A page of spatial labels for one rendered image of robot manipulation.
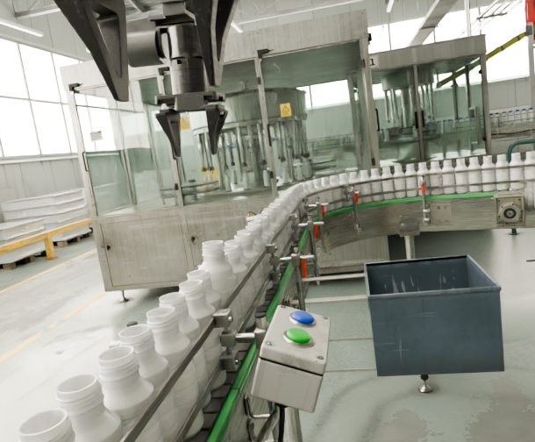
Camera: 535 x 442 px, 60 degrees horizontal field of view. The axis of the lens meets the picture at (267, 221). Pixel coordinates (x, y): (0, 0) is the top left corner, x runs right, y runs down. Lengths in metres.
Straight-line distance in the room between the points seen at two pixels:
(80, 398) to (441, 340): 0.97
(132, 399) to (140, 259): 4.25
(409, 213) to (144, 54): 1.89
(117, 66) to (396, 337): 1.05
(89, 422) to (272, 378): 0.22
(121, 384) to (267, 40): 3.91
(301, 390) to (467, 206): 1.97
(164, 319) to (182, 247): 3.95
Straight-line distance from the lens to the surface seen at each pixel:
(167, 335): 0.61
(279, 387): 0.59
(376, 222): 2.46
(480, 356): 1.31
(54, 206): 9.76
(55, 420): 0.45
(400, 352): 1.27
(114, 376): 0.51
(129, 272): 4.83
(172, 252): 4.59
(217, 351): 0.73
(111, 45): 0.35
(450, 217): 2.47
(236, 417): 0.74
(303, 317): 0.64
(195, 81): 0.78
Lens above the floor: 1.35
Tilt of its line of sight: 9 degrees down
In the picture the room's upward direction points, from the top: 8 degrees counter-clockwise
